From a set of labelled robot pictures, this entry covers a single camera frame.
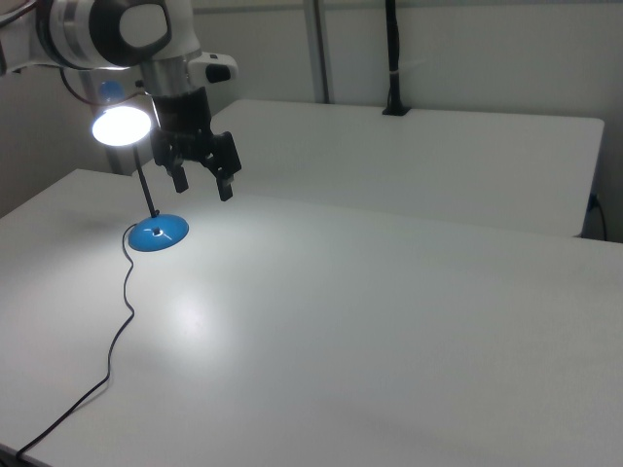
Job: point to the black pole with clamp base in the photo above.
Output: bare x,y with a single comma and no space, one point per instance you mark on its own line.
394,58

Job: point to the white adjacent table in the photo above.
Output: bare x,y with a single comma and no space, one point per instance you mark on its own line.
389,160

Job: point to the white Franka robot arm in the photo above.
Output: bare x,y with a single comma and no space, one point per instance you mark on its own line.
73,29

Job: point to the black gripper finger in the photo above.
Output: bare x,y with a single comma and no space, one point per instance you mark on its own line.
179,181
227,181

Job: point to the grey vertical metal profile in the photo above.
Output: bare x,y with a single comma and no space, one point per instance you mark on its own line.
318,48

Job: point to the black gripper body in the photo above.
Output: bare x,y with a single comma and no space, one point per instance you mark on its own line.
187,121

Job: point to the blue desk lamp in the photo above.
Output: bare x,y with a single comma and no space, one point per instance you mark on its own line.
158,234

